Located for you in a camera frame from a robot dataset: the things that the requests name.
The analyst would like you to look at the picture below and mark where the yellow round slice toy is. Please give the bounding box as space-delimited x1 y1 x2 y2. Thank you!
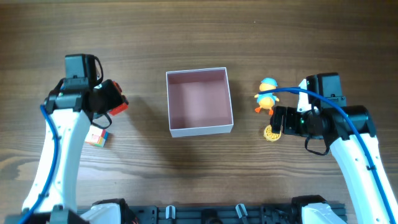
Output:
263 125 282 142

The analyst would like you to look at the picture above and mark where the red toy fire truck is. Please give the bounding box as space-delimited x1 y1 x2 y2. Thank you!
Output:
109 81 129 116

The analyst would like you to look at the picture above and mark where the multicolour puzzle cube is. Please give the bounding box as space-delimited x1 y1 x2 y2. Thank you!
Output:
85 126 109 147

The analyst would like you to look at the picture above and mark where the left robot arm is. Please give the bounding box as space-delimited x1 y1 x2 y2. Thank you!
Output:
19 54 129 223

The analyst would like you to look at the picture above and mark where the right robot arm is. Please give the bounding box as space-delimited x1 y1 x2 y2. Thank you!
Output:
270 73 397 223

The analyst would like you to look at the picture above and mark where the yellow duck toy blue hat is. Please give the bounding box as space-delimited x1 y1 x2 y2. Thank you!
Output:
254 78 280 116

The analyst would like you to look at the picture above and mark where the white box pink interior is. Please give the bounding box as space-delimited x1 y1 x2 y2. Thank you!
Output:
166 67 234 138

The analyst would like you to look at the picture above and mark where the right blue cable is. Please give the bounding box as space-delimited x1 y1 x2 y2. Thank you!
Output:
257 86 398 224

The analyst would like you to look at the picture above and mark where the blue cable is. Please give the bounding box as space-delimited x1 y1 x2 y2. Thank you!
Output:
257 86 398 224
17 104 60 224

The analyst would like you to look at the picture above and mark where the left blue cable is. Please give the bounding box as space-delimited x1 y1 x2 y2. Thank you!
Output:
17 104 60 224

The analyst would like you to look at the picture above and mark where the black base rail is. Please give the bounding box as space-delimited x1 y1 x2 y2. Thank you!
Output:
129 203 292 224

